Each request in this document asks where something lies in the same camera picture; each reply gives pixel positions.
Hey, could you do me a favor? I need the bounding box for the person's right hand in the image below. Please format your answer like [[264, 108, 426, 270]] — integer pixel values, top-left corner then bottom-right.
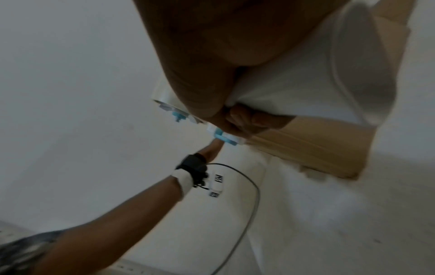
[[132, 0, 351, 138]]

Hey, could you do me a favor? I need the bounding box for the person's left hand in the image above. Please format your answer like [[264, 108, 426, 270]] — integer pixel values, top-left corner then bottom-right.
[[197, 140, 226, 162]]

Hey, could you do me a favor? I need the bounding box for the white packet with blue print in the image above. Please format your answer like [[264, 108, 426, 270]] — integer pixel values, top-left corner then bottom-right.
[[151, 76, 246, 147]]

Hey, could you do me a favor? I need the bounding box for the person's left forearm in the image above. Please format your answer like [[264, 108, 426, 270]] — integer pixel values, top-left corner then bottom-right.
[[32, 174, 186, 275]]

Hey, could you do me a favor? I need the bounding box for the white wrist band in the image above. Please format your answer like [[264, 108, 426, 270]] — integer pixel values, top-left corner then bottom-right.
[[171, 169, 195, 203]]

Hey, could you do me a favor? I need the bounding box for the brown cardboard box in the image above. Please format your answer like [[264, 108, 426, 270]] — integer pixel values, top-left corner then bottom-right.
[[244, 0, 419, 181]]

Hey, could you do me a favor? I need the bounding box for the dark patterned sleeve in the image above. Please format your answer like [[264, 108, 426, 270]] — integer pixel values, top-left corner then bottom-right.
[[0, 229, 63, 275]]

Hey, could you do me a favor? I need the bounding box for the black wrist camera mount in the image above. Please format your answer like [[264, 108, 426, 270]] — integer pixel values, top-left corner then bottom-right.
[[175, 153, 227, 200]]

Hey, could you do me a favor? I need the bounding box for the grey cable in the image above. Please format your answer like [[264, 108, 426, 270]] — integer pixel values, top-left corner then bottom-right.
[[203, 162, 261, 275]]

